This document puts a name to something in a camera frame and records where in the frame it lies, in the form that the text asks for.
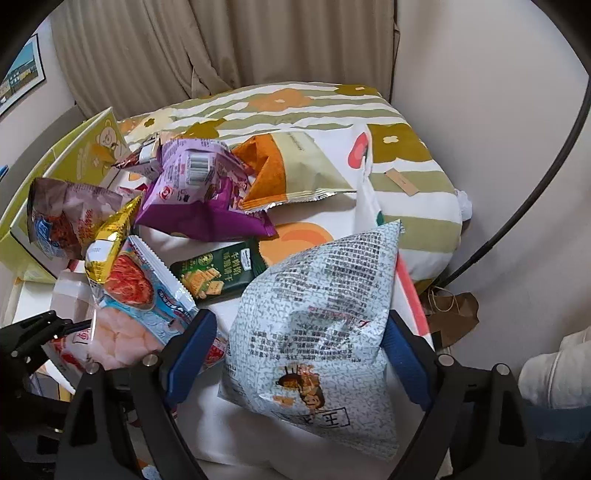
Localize translucent plastic container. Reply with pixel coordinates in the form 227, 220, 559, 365
48, 270, 100, 324

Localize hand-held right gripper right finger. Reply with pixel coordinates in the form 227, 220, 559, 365
383, 310, 541, 480

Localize gold snack packet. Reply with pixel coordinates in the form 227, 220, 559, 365
85, 191, 143, 296

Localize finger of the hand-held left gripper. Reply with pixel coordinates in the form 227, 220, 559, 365
0, 311, 93, 370

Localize beige curtain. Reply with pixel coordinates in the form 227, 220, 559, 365
50, 0, 398, 121

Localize white cloth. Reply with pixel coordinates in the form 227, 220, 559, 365
517, 325, 591, 411

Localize green cracker packet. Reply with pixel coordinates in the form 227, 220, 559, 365
170, 237, 269, 303

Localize floral striped blanket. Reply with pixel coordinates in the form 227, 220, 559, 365
117, 82, 465, 282

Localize purple snack packet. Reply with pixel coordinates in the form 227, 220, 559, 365
134, 137, 278, 241

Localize white fruit print sheet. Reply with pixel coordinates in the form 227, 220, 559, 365
117, 124, 437, 480

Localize yellow cardboard box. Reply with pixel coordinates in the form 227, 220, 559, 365
0, 107, 132, 283

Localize framed wall picture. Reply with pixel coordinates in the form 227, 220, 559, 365
0, 33, 48, 116

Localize small red white packet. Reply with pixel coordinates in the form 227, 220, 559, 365
113, 134, 162, 178

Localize white speckled snack bag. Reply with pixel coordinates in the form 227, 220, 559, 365
217, 220, 404, 460

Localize brown pink snack packet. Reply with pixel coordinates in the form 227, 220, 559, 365
27, 178, 125, 259

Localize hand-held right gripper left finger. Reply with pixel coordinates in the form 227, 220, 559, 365
54, 308, 218, 480

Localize black cable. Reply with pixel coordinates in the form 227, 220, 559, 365
434, 88, 591, 289

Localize blue red snack packet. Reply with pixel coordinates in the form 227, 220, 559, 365
99, 235, 199, 324

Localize orange beige snack packet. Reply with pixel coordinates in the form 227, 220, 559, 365
231, 129, 358, 214

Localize brown paper bag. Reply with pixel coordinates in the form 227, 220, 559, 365
422, 286, 481, 349

